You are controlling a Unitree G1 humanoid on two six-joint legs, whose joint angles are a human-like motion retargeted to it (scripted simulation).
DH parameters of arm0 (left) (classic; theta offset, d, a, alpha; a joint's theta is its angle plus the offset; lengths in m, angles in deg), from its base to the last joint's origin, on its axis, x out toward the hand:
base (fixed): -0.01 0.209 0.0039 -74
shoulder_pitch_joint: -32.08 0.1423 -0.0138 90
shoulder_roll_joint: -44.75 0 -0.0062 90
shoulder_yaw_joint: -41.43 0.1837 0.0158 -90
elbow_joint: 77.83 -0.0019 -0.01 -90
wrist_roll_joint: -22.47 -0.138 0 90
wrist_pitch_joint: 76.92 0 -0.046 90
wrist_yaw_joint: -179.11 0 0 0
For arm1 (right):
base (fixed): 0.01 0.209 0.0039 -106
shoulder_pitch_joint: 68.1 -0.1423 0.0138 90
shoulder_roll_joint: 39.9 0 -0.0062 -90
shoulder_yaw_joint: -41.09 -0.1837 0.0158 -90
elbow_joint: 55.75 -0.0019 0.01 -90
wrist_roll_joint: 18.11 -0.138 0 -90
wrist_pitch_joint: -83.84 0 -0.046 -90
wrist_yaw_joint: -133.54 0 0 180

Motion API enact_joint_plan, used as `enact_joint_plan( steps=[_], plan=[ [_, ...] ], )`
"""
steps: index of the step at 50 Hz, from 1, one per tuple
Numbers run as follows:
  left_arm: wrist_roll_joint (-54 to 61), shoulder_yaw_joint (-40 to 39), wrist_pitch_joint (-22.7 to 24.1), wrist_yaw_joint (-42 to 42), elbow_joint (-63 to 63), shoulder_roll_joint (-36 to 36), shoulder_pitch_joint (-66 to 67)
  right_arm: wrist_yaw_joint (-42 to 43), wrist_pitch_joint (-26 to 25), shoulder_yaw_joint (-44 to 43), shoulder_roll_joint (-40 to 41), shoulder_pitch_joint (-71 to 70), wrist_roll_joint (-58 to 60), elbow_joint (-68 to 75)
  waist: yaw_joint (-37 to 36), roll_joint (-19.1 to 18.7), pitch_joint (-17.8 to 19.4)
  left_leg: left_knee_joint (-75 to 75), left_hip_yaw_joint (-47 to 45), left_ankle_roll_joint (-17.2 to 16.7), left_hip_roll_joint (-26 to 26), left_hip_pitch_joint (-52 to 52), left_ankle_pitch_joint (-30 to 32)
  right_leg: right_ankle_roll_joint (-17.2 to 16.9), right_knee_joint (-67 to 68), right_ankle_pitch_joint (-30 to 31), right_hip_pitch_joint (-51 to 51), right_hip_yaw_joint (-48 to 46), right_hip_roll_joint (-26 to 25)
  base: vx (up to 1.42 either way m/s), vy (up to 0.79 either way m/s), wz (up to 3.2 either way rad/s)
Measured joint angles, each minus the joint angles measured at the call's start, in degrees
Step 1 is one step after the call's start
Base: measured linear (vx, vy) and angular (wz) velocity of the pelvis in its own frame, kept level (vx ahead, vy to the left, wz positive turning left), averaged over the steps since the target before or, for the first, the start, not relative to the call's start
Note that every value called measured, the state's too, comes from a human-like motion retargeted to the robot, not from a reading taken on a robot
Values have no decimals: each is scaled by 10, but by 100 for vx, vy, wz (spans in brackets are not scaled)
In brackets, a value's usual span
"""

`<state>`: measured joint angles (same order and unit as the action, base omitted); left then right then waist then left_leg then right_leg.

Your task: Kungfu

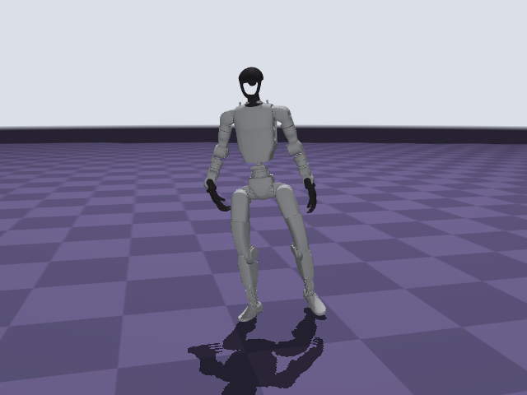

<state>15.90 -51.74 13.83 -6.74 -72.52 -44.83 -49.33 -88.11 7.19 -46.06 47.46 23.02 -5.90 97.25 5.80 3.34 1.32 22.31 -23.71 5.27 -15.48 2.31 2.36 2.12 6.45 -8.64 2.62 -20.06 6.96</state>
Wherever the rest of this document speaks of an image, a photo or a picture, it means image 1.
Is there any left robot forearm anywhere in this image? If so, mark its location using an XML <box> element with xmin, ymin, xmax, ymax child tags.
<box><xmin>293</xmin><ymin>141</ymin><xmax>315</xmax><ymax>185</ymax></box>

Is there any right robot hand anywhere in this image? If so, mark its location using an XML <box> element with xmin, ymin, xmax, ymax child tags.
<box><xmin>207</xmin><ymin>179</ymin><xmax>231</xmax><ymax>211</ymax></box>

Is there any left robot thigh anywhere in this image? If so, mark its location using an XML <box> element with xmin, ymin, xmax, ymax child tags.
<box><xmin>273</xmin><ymin>183</ymin><xmax>309</xmax><ymax>259</ymax></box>

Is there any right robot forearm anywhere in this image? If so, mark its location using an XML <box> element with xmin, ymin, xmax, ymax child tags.
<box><xmin>204</xmin><ymin>146</ymin><xmax>223</xmax><ymax>189</ymax></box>

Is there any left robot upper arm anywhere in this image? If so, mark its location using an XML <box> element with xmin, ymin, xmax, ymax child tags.
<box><xmin>271</xmin><ymin>105</ymin><xmax>301</xmax><ymax>156</ymax></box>

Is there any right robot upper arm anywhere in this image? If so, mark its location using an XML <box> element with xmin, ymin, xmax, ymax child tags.
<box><xmin>214</xmin><ymin>109</ymin><xmax>235</xmax><ymax>159</ymax></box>

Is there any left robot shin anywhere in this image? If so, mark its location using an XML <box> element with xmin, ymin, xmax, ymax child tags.
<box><xmin>295</xmin><ymin>247</ymin><xmax>315</xmax><ymax>297</ymax></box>

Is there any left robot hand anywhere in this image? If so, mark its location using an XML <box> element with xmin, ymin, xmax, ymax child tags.
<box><xmin>304</xmin><ymin>178</ymin><xmax>317</xmax><ymax>213</ymax></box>

